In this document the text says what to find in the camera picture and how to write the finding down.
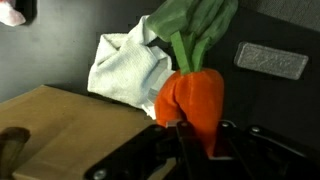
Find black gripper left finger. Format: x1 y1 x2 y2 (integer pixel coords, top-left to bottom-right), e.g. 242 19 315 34
83 121 188 180

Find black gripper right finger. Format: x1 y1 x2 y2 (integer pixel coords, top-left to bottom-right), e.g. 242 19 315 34
216 120 320 180

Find orange radish plush toy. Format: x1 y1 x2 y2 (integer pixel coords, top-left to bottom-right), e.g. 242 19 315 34
146 0 238 157

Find white cloth towel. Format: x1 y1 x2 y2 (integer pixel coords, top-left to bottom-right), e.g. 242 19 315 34
87 15 174 120

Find brown plush animal toy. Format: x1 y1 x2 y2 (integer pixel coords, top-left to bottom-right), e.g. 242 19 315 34
0 127 31 180

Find large cardboard box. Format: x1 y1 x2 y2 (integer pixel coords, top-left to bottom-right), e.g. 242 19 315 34
0 86 154 180

